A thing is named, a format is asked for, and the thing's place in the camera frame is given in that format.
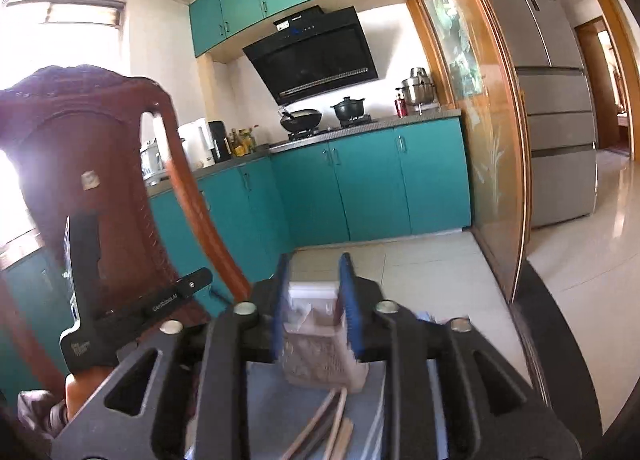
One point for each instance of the beige plastic utensil basket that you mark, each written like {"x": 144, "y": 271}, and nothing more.
{"x": 315, "y": 352}

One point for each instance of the red bottle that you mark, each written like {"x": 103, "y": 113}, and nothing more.
{"x": 401, "y": 107}

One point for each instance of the black wok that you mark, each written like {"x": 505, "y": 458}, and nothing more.
{"x": 295, "y": 122}

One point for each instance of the black range hood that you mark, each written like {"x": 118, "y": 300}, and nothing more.
{"x": 314, "y": 55}

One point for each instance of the person's left hand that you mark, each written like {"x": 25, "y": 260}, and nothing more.
{"x": 80, "y": 386}

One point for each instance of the black cooking pot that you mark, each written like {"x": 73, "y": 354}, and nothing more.
{"x": 349, "y": 109}

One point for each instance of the glass sliding door wooden frame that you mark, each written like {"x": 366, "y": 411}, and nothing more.
{"x": 472, "y": 70}

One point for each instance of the carved wooden chair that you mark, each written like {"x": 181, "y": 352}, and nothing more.
{"x": 73, "y": 135}

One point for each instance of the stainless steel stockpot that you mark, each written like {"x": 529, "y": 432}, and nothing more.
{"x": 418, "y": 88}

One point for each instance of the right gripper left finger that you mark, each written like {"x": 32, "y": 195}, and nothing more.
{"x": 182, "y": 392}

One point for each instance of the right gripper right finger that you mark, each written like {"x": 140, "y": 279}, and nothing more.
{"x": 448, "y": 392}

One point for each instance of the white dish rack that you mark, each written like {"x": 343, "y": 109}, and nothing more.
{"x": 151, "y": 160}

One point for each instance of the beige chopstick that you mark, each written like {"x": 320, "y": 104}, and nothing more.
{"x": 340, "y": 432}
{"x": 310, "y": 426}

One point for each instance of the grey multi-door refrigerator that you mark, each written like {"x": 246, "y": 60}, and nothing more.
{"x": 558, "y": 103}

